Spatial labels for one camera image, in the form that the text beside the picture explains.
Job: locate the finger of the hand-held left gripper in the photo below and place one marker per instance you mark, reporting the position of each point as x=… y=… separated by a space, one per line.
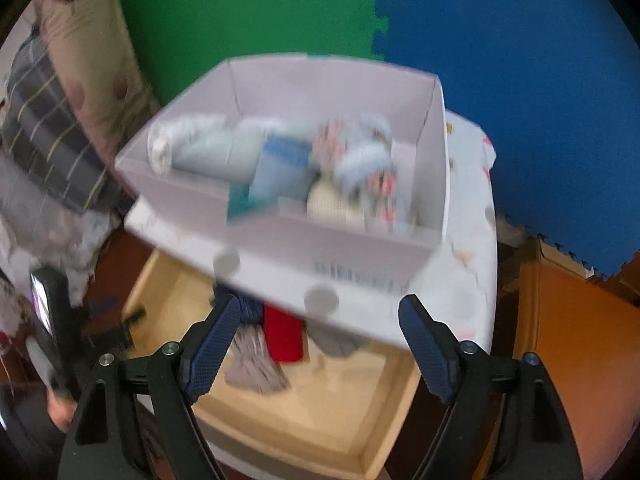
x=122 y=322

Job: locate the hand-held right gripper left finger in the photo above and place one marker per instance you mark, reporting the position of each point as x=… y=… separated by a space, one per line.
x=215 y=345

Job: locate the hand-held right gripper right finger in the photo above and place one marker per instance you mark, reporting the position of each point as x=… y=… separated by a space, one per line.
x=425 y=345

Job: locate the taupe patterned underwear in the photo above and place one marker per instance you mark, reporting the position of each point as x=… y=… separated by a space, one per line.
x=255 y=365

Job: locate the navy patterned sock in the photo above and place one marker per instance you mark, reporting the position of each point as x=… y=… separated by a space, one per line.
x=247 y=307

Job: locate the red embroidered knit sock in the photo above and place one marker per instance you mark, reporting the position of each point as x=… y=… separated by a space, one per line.
x=283 y=335

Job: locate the grey knit socks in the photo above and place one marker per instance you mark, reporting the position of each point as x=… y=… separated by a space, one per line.
x=337 y=345

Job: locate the wooden drawer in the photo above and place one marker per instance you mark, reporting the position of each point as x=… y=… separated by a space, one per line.
x=300 y=420

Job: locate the white shoe box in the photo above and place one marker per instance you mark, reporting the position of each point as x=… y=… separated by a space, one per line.
x=350 y=245

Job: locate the beige textured underwear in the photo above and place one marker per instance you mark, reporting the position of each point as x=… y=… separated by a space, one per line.
x=335 y=207

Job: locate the white sock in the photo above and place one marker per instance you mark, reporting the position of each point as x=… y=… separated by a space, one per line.
x=167 y=142

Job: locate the blue knit sock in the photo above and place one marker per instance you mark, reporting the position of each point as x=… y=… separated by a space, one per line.
x=280 y=170

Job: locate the light blue underwear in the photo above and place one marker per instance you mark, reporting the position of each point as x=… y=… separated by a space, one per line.
x=220 y=152

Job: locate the striped pastel sock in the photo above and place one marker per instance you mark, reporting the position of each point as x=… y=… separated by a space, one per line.
x=365 y=160

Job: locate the person's left hand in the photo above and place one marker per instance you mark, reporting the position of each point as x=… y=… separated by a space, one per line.
x=62 y=410

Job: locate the light printed bedsheet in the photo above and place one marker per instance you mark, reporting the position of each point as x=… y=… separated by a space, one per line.
x=45 y=230

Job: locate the white printed cloth cover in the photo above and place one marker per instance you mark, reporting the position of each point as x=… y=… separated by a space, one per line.
x=465 y=240

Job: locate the teal paper card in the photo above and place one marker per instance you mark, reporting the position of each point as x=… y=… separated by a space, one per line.
x=245 y=205

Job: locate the orange-brown stool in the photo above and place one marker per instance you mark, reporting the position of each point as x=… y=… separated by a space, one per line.
x=575 y=350

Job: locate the dark plaid cloth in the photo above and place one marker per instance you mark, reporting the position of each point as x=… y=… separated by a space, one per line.
x=45 y=125

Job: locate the blue foam mat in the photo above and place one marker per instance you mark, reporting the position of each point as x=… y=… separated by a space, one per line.
x=525 y=85

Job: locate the floral pillow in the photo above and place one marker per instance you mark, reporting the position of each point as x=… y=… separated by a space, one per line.
x=90 y=35

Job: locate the green foam mat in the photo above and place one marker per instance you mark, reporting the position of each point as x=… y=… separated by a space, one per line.
x=240 y=10

